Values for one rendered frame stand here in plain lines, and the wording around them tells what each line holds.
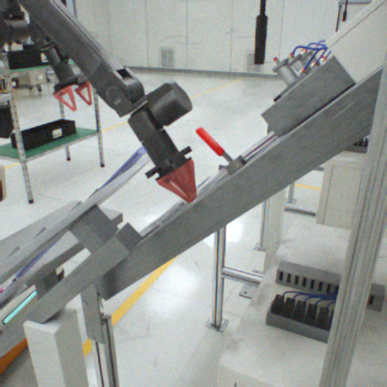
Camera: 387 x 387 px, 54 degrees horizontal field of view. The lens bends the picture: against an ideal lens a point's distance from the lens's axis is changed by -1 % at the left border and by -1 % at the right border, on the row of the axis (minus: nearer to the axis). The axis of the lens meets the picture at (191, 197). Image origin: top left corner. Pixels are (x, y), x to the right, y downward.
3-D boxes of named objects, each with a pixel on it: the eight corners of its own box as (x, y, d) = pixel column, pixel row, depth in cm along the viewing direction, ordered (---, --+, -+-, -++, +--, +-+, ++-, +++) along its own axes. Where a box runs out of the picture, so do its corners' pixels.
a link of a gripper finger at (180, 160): (212, 188, 79) (187, 149, 78) (197, 202, 73) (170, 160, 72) (187, 200, 82) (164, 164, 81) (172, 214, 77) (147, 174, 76)
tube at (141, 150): (2, 296, 82) (-2, 292, 81) (7, 292, 83) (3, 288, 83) (143, 154, 56) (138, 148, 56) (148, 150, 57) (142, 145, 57)
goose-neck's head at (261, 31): (252, 47, 59) (254, 15, 57) (256, 46, 60) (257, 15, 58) (263, 47, 58) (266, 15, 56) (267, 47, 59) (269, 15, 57)
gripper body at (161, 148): (194, 152, 79) (175, 121, 79) (171, 168, 71) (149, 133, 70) (173, 166, 83) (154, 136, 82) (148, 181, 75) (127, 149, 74)
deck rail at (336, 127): (105, 301, 87) (88, 280, 87) (111, 296, 88) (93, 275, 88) (415, 105, 46) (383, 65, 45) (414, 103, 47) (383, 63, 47)
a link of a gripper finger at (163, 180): (213, 187, 79) (190, 148, 78) (199, 199, 74) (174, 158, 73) (190, 199, 83) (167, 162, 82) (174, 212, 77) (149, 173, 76)
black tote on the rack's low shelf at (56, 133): (27, 150, 292) (24, 136, 287) (11, 148, 299) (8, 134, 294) (77, 132, 338) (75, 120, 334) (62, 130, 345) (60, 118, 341)
